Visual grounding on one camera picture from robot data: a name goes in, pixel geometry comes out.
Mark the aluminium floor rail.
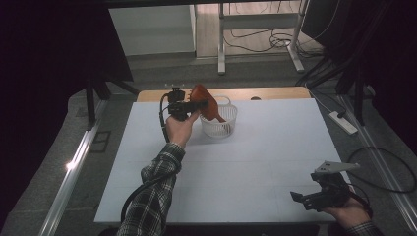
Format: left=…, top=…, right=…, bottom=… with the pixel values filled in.
left=38, top=99, right=109, bottom=236
left=337, top=93, right=417, bottom=234

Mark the white wall panel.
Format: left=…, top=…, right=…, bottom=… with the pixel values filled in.
left=108, top=4, right=197, bottom=57

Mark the tangle of floor cables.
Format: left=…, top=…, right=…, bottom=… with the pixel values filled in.
left=222, top=0, right=342, bottom=58

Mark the black tripod stand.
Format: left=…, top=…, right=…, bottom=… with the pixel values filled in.
left=84, top=73, right=141, bottom=130

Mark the person's right hand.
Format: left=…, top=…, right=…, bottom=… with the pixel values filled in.
left=322, top=187, right=374, bottom=231

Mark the white table mat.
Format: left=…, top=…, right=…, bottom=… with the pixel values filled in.
left=93, top=97, right=350, bottom=225

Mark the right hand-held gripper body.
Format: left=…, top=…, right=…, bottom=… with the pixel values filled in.
left=303, top=159, right=361, bottom=213

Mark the black curtain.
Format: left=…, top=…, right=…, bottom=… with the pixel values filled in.
left=0, top=0, right=135, bottom=227
left=301, top=0, right=417, bottom=155

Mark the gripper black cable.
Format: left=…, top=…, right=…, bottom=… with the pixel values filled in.
left=345, top=146, right=417, bottom=219
left=119, top=92, right=180, bottom=224

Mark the white plastic basket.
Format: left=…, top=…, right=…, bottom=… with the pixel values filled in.
left=199, top=94, right=239, bottom=139

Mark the black metal stand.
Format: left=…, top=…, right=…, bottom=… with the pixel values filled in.
left=335, top=63, right=377, bottom=127

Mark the white power strip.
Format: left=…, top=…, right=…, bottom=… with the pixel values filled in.
left=328, top=110, right=359, bottom=136

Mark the wooden hairbrush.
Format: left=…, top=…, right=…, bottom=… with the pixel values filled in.
left=189, top=84, right=228, bottom=124

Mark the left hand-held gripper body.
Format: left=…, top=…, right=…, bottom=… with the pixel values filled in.
left=161, top=87, right=199, bottom=122

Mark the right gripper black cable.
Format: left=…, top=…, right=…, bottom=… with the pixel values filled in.
left=345, top=146, right=417, bottom=219

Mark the wooden table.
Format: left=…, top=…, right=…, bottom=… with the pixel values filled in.
left=136, top=86, right=312, bottom=103

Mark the person's left hand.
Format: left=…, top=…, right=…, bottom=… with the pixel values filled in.
left=164, top=110, right=202, bottom=149

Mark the white desk frame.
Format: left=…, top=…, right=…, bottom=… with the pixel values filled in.
left=217, top=0, right=311, bottom=76

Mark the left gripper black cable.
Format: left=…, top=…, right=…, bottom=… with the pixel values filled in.
left=119, top=92, right=180, bottom=224

